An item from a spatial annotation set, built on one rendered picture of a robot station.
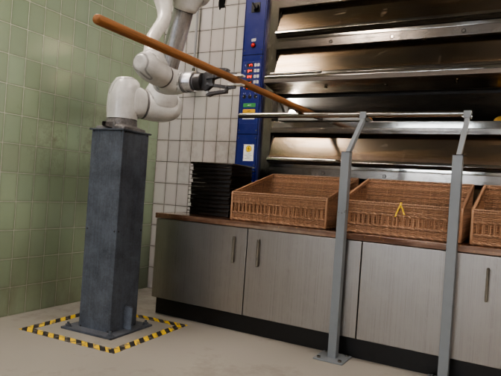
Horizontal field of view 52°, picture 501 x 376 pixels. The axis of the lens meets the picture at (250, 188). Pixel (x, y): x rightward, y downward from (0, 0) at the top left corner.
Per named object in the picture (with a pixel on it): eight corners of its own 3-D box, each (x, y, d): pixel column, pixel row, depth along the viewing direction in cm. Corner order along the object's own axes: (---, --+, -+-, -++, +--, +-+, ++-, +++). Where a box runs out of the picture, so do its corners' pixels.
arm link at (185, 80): (189, 95, 229) (200, 94, 227) (177, 90, 221) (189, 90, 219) (191, 74, 229) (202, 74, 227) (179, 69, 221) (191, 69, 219)
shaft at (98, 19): (98, 22, 142) (98, 12, 142) (90, 24, 143) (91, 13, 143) (317, 117, 293) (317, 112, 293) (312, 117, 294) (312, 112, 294)
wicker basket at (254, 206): (269, 218, 318) (272, 173, 318) (357, 227, 290) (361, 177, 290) (227, 219, 275) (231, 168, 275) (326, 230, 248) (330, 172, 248)
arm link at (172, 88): (188, 98, 229) (171, 87, 218) (161, 98, 237) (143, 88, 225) (193, 74, 231) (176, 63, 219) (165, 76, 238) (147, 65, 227)
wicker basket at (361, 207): (363, 227, 288) (366, 177, 288) (472, 238, 261) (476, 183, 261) (335, 230, 245) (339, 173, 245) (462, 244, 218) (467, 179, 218)
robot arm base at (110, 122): (89, 127, 253) (89, 116, 253) (118, 133, 273) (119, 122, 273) (118, 127, 245) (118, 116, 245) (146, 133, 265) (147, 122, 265)
